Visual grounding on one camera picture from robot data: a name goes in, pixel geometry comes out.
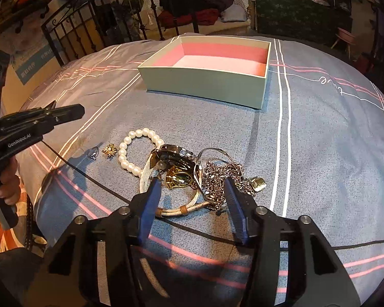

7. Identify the gold watch beige strap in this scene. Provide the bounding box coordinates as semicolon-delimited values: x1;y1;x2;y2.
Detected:
139;143;212;218

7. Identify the white pearl bracelet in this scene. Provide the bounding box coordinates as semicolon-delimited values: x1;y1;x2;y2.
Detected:
117;127;165;178

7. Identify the left hand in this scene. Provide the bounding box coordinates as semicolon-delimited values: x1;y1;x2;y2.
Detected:
0;157;21;206

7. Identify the gold heart pendant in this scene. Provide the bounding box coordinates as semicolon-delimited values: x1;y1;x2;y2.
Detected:
250;177;266;193

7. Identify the gold flower brooch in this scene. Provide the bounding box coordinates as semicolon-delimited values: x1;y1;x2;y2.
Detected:
102;144;119;158

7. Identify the blue striped bed sheet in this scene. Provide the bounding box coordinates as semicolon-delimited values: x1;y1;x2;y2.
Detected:
18;39;384;306

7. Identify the pale green pink-lined box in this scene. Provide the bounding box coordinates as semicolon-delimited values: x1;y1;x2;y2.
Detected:
138;35;271;109

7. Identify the grey pillow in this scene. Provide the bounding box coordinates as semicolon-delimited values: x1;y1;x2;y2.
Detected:
220;4;248;22

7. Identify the white wicker swing seat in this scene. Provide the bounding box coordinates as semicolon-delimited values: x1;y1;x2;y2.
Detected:
140;0;250;40

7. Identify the green patterned cabinet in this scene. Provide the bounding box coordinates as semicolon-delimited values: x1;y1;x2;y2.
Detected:
250;0;352;45

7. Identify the red and black clothes pile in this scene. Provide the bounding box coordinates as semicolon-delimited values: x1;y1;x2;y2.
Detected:
158;0;234;28

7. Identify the pink basin on stool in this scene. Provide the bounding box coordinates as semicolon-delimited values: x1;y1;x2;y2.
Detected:
331;27;355;60

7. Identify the thin black cable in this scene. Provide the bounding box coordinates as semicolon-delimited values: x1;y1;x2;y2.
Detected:
39;140;384;252

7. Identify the black iron bed frame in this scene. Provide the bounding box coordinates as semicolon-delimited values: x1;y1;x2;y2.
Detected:
40;0;201;67

